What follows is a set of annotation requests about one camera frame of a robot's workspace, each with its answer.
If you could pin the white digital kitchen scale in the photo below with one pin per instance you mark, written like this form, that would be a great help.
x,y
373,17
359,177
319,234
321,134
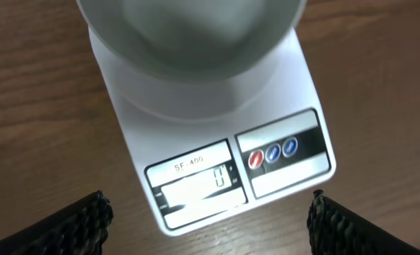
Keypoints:
x,y
204,153

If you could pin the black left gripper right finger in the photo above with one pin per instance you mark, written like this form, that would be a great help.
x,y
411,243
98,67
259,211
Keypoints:
x,y
336,230

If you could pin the white round bowl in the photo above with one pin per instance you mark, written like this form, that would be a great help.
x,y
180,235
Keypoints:
x,y
187,40

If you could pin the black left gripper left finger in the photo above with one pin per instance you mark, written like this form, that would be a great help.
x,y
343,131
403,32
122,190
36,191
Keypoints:
x,y
79,228

